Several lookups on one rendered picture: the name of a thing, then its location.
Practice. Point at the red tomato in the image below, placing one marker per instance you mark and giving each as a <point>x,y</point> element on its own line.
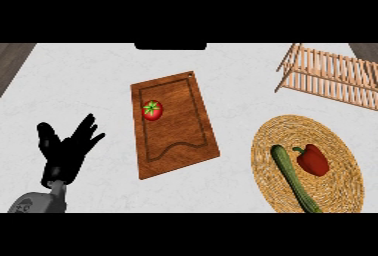
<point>152,110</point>

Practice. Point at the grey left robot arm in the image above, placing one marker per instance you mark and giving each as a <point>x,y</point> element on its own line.
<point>42,201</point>

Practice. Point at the brown wooden cutting board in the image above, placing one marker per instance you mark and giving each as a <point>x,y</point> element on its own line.
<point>172,126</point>

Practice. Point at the round woven straw placemat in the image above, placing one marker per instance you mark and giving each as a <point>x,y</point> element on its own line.
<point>334,146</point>

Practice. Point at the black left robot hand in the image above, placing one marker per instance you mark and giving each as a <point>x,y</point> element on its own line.
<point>67,150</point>

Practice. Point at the red bell pepper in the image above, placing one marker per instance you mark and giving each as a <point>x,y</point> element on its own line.
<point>313,160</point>

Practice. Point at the green cucumber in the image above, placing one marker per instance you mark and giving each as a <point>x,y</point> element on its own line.
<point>293,176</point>

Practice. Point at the black appliance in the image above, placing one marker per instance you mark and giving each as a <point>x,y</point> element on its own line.
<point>170,46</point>

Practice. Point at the wooden slatted tiered shelf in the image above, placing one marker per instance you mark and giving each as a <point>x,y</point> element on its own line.
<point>334,75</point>

